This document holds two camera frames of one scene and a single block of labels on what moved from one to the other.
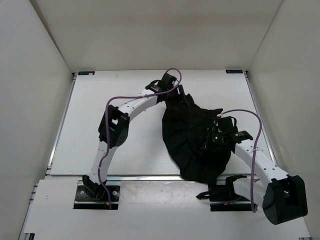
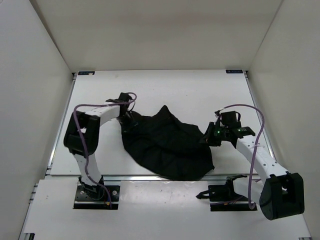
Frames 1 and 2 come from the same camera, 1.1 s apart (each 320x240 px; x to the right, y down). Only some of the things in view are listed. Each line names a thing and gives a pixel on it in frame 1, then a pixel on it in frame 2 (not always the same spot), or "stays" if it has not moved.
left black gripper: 182,97 -> 133,124
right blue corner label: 234,71 stays
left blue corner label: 86,73 stays
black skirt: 186,127 -> 171,148
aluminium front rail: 166,178 stays
